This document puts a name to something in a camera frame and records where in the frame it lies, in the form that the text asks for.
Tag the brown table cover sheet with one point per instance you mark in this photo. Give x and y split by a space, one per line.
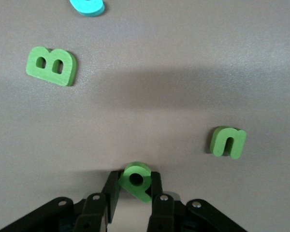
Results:
159 60

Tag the cyan letter C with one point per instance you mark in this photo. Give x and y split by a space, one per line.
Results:
87 9

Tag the green letter P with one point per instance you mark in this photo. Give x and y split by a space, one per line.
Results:
135 191

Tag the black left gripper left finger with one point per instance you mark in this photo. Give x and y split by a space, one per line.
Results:
91 212

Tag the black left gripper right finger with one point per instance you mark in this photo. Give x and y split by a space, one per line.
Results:
164 215

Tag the green small letter n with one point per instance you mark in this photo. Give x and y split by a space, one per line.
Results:
218 142

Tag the green letter B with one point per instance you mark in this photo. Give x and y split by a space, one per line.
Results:
49 70

